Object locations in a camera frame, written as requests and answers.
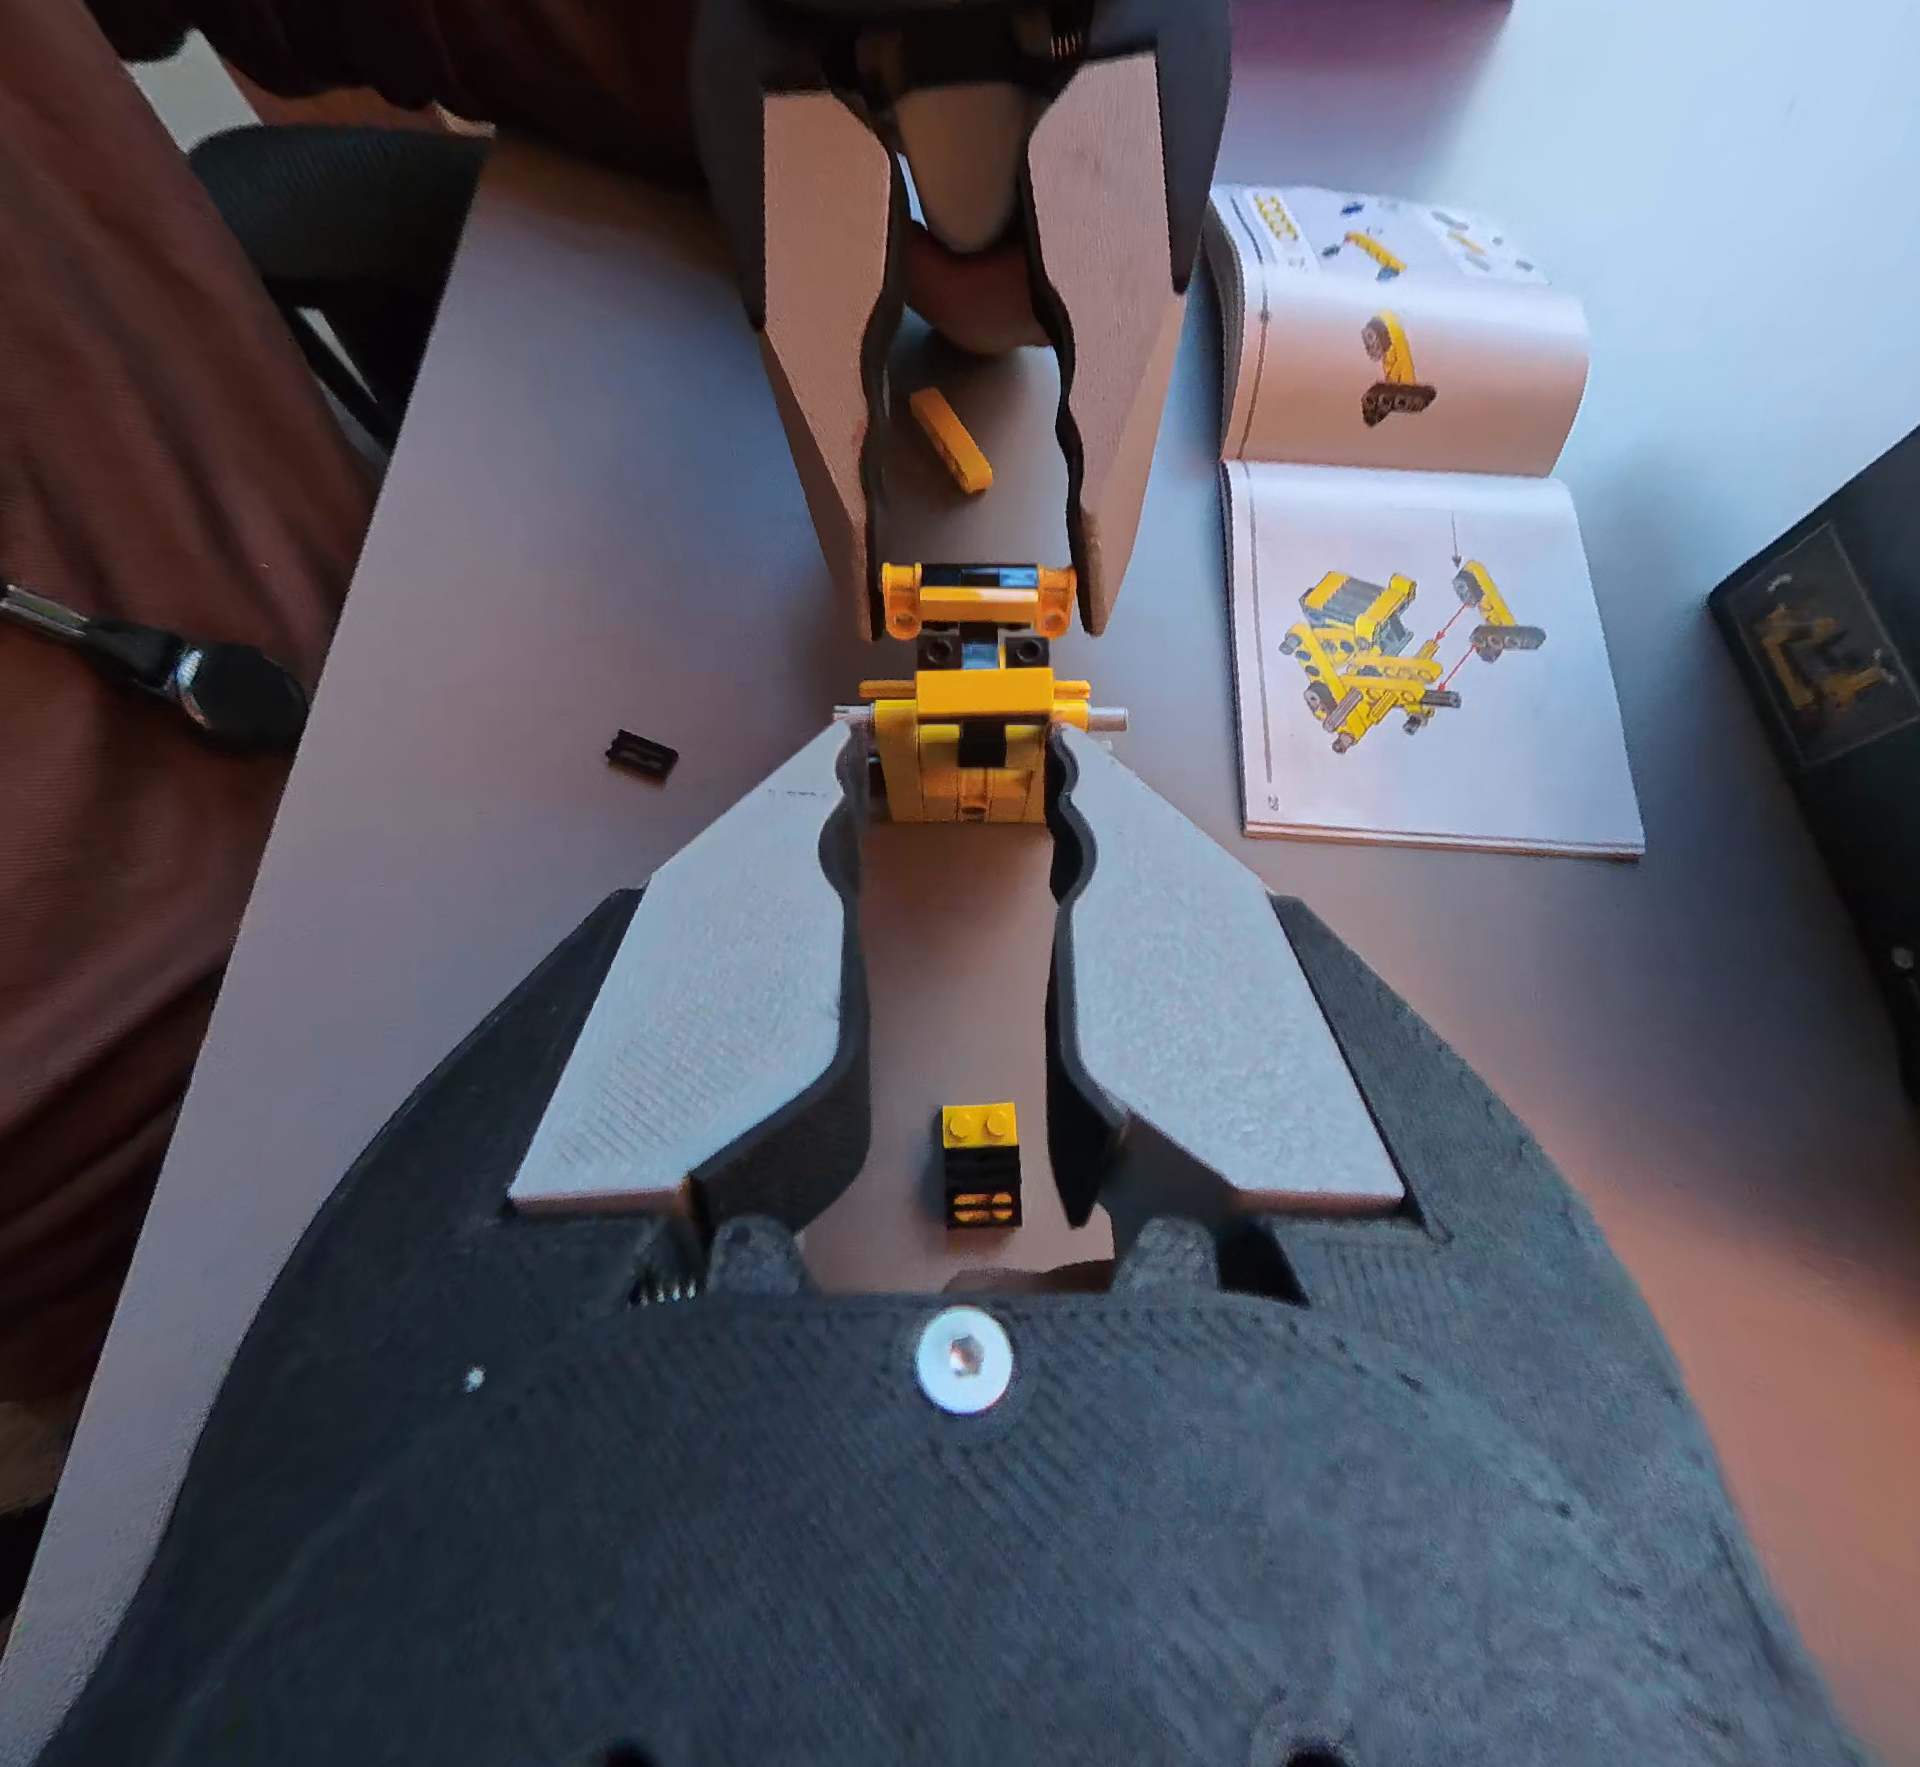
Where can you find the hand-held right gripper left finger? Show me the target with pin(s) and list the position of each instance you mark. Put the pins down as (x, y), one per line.
(704, 1032)

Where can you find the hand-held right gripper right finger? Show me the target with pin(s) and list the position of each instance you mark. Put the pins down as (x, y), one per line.
(1201, 1032)

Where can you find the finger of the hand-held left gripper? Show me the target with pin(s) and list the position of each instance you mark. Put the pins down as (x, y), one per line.
(1118, 252)
(818, 266)

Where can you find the yellow black lego brick assembly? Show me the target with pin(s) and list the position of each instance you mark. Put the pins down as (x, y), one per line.
(978, 1126)

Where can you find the black lego grille tile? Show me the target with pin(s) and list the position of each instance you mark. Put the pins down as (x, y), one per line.
(643, 754)

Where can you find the yellow lego vehicle model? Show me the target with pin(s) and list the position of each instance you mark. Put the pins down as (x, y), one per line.
(974, 694)

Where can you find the yellow lego beam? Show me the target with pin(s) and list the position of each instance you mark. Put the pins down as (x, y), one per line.
(951, 440)

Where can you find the lego instruction booklet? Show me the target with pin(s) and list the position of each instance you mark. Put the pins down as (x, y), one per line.
(1500, 778)

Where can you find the dark lego set box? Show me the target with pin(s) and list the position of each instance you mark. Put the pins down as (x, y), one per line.
(1845, 688)

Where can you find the person's left hand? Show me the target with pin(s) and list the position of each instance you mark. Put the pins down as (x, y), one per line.
(974, 304)

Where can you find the black office chair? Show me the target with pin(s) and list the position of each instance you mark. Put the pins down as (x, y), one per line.
(344, 206)

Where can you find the black badge reel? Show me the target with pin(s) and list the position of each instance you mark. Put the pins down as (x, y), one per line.
(241, 694)

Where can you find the person's brown shirt torso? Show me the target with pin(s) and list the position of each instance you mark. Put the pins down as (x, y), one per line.
(135, 898)

